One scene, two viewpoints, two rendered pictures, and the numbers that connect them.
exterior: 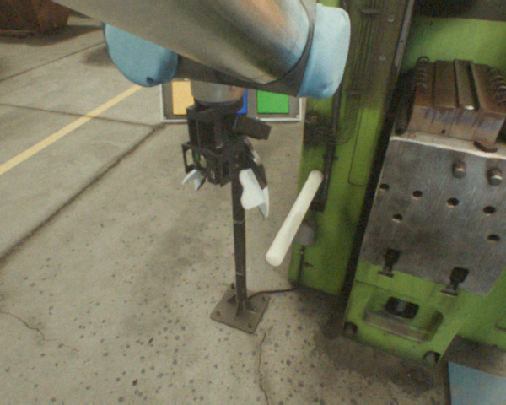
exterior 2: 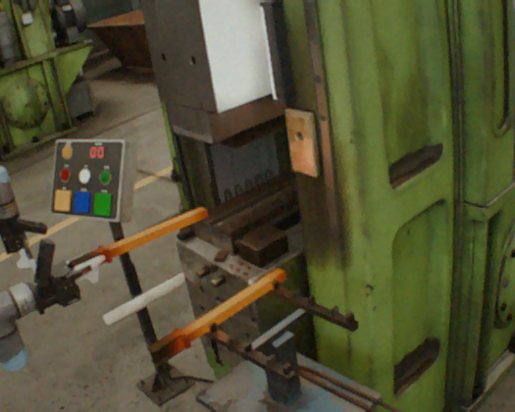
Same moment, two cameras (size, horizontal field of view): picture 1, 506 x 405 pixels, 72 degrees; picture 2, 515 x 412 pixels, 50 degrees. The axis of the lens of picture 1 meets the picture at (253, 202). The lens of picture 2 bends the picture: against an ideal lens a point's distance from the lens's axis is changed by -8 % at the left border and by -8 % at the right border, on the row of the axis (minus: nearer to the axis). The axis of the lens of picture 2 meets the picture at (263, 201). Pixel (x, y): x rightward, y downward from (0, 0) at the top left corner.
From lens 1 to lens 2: 159 cm
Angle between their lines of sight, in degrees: 27
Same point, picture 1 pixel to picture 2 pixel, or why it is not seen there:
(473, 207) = not seen: hidden behind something
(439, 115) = (204, 228)
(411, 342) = not seen: outside the picture
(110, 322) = (68, 366)
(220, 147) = (8, 236)
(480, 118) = (221, 233)
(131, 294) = (92, 351)
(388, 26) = (199, 153)
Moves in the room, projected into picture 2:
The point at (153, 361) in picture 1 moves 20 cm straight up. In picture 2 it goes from (79, 399) to (65, 368)
